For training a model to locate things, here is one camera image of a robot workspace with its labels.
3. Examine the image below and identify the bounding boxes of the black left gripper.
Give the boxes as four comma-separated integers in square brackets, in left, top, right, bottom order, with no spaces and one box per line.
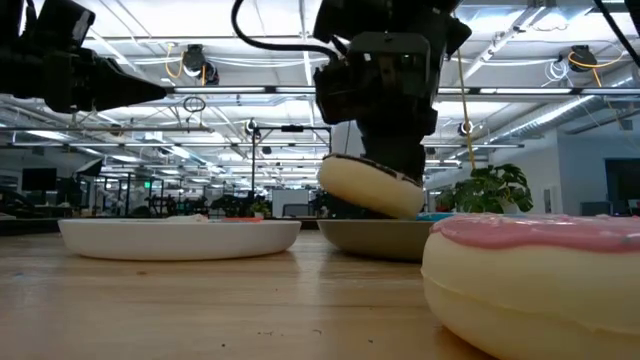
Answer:
[0,44,169,115]

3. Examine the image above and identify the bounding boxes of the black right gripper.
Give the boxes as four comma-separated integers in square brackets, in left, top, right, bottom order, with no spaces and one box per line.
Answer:
[312,17,474,182]

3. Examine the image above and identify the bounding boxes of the large chocolate iced donut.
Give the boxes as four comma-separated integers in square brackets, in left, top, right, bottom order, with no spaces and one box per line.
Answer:
[317,153,426,220]

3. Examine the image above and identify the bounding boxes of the large pink iced donut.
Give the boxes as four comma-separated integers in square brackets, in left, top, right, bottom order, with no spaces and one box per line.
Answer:
[420,213,640,360]

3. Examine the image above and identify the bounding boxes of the white partition board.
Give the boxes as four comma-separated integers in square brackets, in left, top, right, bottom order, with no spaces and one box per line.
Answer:
[271,188,311,219]

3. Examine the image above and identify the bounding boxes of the black computer monitor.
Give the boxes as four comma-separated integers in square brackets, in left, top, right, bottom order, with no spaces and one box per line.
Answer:
[21,167,58,192]

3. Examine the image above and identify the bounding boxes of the white round plate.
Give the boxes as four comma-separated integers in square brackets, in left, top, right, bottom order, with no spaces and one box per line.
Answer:
[57,218,303,262]

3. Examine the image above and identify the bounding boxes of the grey chair back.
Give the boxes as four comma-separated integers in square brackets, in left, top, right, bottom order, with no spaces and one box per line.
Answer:
[579,201,614,217]

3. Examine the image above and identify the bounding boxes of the hanging black cable coil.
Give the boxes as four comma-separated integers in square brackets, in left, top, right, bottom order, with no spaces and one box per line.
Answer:
[182,95,207,114]

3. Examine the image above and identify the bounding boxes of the yellow hanging cable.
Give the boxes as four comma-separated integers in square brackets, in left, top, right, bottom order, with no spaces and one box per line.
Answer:
[452,47,477,171]

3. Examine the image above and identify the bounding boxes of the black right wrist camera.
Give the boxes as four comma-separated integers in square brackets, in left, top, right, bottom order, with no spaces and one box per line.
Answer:
[348,31,432,94]

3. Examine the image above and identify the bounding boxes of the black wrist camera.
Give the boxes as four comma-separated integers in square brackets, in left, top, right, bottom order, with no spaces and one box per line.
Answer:
[28,0,97,52]
[348,31,432,94]

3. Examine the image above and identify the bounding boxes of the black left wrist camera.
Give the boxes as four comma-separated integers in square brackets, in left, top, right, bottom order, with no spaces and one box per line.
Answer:
[28,0,97,52]

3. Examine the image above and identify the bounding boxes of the black metal gantry frame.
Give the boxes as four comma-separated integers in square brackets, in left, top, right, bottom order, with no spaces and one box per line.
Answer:
[249,124,334,201]

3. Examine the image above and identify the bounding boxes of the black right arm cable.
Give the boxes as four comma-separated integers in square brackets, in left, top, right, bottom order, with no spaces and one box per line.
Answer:
[230,0,344,64]

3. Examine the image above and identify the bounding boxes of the dark wall screen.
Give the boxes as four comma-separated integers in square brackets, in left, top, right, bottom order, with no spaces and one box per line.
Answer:
[604,158,640,202]

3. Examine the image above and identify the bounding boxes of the thick black cable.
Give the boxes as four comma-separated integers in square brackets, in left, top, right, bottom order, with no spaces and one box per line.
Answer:
[592,0,640,69]

